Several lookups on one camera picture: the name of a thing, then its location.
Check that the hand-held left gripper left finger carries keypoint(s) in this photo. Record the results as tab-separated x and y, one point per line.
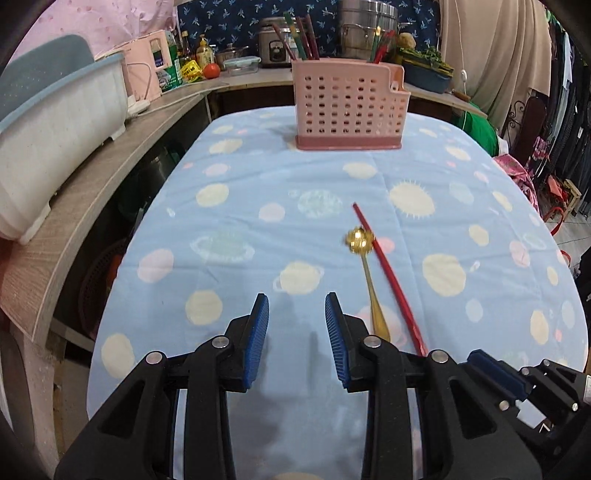
256	341

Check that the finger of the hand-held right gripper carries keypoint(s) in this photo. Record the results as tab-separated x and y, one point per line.
549	383
498	371

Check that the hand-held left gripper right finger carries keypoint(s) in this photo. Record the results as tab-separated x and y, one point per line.
336	341

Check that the red chopstick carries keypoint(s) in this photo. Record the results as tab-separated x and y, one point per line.
410	323
385	46

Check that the gold flower spoon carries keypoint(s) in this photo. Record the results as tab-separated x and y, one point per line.
358	240

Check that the pink perforated utensil basket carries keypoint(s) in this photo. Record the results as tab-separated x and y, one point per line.
341	106

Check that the green chopstick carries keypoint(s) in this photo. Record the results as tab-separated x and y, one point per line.
295	39
375	44

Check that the maroon chopstick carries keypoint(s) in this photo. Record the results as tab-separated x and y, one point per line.
314	41
282	41
304	41

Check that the blue spotted tablecloth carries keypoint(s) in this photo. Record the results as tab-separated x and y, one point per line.
258	184

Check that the pink floral cloth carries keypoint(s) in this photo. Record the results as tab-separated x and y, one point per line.
517	180

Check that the wooden counter shelf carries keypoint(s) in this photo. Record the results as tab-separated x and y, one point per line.
92	184

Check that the green cloth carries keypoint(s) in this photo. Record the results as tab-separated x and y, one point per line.
478	131

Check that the dark metal chair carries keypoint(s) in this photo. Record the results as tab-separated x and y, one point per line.
526	129

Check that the white power strip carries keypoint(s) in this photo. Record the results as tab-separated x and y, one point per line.
138	107

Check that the tomato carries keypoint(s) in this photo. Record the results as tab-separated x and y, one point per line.
211	70

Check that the glass food container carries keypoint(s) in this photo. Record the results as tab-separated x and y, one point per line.
242	66

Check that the yellow packet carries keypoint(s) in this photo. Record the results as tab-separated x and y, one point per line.
191	71

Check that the white plastic dish tub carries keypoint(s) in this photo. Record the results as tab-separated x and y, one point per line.
51	152

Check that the blue basin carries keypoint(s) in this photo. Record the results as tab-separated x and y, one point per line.
429	76

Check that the green white container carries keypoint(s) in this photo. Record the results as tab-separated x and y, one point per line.
170	74

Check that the small lidded steel pot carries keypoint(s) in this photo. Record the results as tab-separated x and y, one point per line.
231	55

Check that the hanging clothes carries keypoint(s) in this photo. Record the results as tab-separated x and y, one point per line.
570	92

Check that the amber sauce bottle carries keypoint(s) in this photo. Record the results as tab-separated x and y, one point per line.
204	53

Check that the silver rice cooker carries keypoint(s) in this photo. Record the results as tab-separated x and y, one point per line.
272	46

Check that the pink appliance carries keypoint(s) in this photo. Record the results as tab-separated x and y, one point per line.
147	64

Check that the green vegetables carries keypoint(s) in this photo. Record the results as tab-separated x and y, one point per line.
429	57

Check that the dark sauce bottle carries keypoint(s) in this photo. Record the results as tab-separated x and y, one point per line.
185	46

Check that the brown potato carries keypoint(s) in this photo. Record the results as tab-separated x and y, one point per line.
406	40

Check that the beige curtain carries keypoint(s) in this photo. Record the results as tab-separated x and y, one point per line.
498	55

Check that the large steel pot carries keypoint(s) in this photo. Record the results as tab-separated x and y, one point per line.
364	25

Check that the navy patterned cloth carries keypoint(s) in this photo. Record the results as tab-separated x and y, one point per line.
221	18

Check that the pink dotted curtain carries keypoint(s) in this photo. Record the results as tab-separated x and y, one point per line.
92	23

